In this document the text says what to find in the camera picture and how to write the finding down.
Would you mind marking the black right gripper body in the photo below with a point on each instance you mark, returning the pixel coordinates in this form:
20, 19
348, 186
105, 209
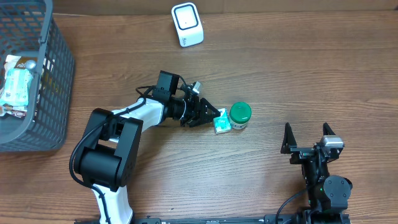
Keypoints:
306, 150

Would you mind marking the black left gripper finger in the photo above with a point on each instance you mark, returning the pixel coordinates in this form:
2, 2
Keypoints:
207, 110
197, 121

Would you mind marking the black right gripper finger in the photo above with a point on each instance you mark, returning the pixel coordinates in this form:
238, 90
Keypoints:
289, 141
327, 130

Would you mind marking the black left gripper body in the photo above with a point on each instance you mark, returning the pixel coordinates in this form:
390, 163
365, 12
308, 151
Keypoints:
191, 110

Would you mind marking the teal tissue pack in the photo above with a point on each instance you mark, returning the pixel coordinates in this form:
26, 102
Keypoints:
221, 124

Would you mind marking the green lid white jar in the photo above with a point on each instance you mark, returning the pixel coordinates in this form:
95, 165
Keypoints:
239, 115

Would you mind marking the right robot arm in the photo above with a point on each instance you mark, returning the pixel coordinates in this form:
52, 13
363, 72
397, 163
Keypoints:
327, 194

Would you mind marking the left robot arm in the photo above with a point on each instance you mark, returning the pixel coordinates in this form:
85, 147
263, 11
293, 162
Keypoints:
104, 158

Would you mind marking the white barcode scanner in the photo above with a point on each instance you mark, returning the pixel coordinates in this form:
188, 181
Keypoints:
187, 24

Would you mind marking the silver round ball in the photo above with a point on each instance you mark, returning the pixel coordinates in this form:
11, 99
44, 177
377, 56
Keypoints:
30, 64

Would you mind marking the teal white snack packet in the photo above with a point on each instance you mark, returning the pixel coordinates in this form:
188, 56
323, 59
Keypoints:
16, 88

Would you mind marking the grey plastic mesh basket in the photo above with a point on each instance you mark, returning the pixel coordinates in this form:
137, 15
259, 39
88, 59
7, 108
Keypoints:
28, 29

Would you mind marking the brown snack packet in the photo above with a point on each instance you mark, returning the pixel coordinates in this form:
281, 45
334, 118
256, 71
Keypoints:
18, 62

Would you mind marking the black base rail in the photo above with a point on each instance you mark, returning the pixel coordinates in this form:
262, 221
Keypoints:
267, 219

